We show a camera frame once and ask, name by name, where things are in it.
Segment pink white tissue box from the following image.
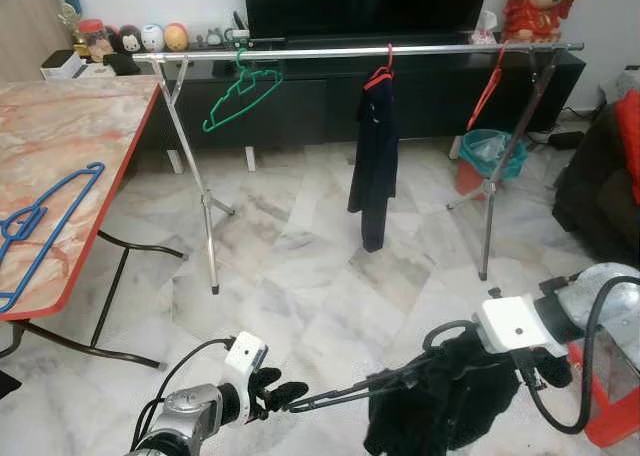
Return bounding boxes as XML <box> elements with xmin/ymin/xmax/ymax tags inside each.
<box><xmin>470</xmin><ymin>11</ymin><xmax>502</xmax><ymax>46</ymax></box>

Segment orange plastic hanger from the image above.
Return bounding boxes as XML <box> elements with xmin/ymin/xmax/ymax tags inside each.
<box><xmin>362</xmin><ymin>44</ymin><xmax>397</xmax><ymax>93</ymax></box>

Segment red plastic hanger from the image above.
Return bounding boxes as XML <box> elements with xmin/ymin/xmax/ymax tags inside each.
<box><xmin>466</xmin><ymin>46</ymin><xmax>507</xmax><ymax>133</ymax></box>

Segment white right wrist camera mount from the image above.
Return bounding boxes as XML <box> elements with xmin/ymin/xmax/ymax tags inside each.
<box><xmin>472</xmin><ymin>291</ymin><xmax>562</xmax><ymax>358</ymax></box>

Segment green plastic hanger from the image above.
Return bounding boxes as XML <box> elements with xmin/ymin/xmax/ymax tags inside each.
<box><xmin>202</xmin><ymin>48</ymin><xmax>285</xmax><ymax>135</ymax></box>

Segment green white mug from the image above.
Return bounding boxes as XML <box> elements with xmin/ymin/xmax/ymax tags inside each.
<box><xmin>232</xmin><ymin>11</ymin><xmax>252</xmax><ymax>48</ymax></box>

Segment black metal table legs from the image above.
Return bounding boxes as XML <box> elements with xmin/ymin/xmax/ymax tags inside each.
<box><xmin>0</xmin><ymin>231</ymin><xmax>189</xmax><ymax>370</ymax></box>

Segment silver clothes rack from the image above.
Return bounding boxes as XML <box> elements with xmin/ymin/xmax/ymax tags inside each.
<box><xmin>133</xmin><ymin>41</ymin><xmax>587</xmax><ymax>296</ymax></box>

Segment white box black lid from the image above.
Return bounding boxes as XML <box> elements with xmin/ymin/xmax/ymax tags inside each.
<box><xmin>40</xmin><ymin>49</ymin><xmax>87</xmax><ymax>81</ymax></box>

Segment black television console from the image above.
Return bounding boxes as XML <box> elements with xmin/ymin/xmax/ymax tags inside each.
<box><xmin>130</xmin><ymin>44</ymin><xmax>587</xmax><ymax>173</ymax></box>

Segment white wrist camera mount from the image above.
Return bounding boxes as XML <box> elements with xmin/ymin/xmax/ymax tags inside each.
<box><xmin>472</xmin><ymin>291</ymin><xmax>562</xmax><ymax>358</ymax></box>
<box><xmin>222</xmin><ymin>331</ymin><xmax>270</xmax><ymax>398</ymax></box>

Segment white side table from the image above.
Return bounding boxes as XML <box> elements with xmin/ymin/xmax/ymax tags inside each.
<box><xmin>610</xmin><ymin>66</ymin><xmax>640</xmax><ymax>103</ymax></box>

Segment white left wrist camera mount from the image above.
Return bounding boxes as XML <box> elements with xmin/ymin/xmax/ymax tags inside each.
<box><xmin>222</xmin><ymin>331</ymin><xmax>270</xmax><ymax>398</ymax></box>

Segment black power adapter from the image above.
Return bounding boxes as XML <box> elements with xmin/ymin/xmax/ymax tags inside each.
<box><xmin>548</xmin><ymin>129</ymin><xmax>587</xmax><ymax>150</ymax></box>

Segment red cushion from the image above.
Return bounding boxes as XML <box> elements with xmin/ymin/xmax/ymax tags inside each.
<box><xmin>612</xmin><ymin>88</ymin><xmax>640</xmax><ymax>203</ymax></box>

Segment blue gold trophy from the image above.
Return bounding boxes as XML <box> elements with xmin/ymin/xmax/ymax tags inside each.
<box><xmin>55</xmin><ymin>0</ymin><xmax>87</xmax><ymax>33</ymax></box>

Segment red gold fortune figurine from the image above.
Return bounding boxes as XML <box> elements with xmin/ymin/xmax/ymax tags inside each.
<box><xmin>500</xmin><ymin>0</ymin><xmax>587</xmax><ymax>46</ymax></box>

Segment light wooden cabinet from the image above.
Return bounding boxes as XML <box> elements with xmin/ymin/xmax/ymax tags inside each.
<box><xmin>0</xmin><ymin>0</ymin><xmax>77</xmax><ymax>83</ymax></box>

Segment black shirt white print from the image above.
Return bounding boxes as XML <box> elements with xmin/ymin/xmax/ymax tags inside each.
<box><xmin>347</xmin><ymin>71</ymin><xmax>400</xmax><ymax>253</ymax></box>

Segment white plush toy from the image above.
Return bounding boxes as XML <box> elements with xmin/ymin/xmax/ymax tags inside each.
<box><xmin>140</xmin><ymin>23</ymin><xmax>167</xmax><ymax>54</ymax></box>

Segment red plastic bin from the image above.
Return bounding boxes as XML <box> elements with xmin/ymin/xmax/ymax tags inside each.
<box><xmin>456</xmin><ymin>156</ymin><xmax>502</xmax><ymax>200</ymax></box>

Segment blue plastic hanger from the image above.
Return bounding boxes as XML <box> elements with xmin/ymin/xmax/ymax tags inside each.
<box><xmin>0</xmin><ymin>163</ymin><xmax>107</xmax><ymax>316</ymax></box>

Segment black television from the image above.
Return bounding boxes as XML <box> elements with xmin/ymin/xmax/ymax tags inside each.
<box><xmin>243</xmin><ymin>0</ymin><xmax>494</xmax><ymax>43</ymax></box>

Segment orange plush toy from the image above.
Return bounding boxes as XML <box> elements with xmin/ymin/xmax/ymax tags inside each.
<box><xmin>163</xmin><ymin>22</ymin><xmax>190</xmax><ymax>53</ymax></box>

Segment teal plastic bag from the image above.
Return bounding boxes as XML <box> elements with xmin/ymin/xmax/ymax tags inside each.
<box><xmin>460</xmin><ymin>128</ymin><xmax>530</xmax><ymax>183</ymax></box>

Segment black plastic hanger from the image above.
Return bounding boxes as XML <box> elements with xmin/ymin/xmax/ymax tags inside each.
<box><xmin>290</xmin><ymin>321</ymin><xmax>482</xmax><ymax>415</ymax></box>

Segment black mouse plush toy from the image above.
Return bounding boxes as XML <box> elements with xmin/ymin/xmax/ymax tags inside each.
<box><xmin>118</xmin><ymin>24</ymin><xmax>144</xmax><ymax>55</ymax></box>

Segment black wallet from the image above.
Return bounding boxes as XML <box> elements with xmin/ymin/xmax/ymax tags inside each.
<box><xmin>105</xmin><ymin>51</ymin><xmax>142</xmax><ymax>78</ymax></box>

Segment black garment green logo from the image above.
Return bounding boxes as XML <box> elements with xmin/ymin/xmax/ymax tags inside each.
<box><xmin>362</xmin><ymin>328</ymin><xmax>577</xmax><ymax>456</ymax></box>

